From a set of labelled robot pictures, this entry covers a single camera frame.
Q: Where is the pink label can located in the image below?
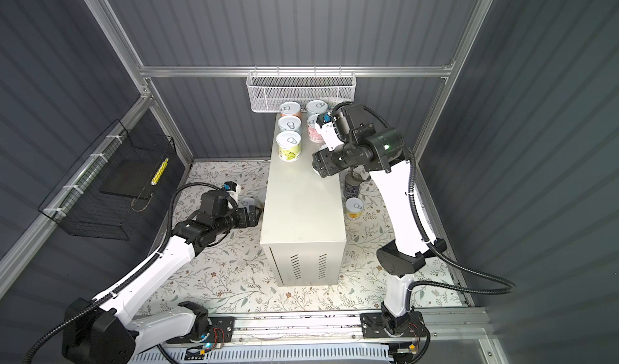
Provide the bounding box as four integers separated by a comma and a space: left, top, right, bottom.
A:
307, 114, 324, 143

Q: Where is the light blue label can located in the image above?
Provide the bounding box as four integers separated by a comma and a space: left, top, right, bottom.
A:
277, 116, 302, 134

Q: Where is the yellow green label can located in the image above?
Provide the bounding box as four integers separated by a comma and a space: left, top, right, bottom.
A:
276, 130, 301, 162

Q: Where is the orange label can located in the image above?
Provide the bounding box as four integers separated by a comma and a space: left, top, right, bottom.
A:
279, 101, 301, 119

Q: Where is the teal label can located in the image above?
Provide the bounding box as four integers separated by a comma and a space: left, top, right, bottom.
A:
306, 100, 329, 117

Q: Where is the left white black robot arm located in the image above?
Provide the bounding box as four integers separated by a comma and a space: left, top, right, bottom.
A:
23, 182, 263, 363

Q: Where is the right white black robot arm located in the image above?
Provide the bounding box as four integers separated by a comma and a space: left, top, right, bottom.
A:
312, 102, 515, 338

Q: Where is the white metal cabinet counter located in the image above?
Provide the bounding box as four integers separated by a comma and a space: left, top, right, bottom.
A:
260, 122, 347, 287

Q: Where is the dark olive can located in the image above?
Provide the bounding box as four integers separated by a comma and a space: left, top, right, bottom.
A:
343, 168, 364, 200

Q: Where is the floral table mat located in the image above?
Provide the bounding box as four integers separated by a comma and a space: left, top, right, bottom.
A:
139, 160, 465, 315

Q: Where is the yellow tool in basket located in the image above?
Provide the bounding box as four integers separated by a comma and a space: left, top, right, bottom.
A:
150, 158, 169, 186

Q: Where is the black pad in basket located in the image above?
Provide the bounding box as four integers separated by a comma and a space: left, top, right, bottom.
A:
99, 159, 158, 201

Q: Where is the white wire mesh basket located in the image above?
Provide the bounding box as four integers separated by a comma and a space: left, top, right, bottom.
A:
246, 73, 357, 113

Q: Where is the black wire basket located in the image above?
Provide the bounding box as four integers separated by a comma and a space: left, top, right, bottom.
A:
39, 124, 178, 241

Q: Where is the aluminium mounting rail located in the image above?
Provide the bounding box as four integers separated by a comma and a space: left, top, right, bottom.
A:
210, 307, 494, 347

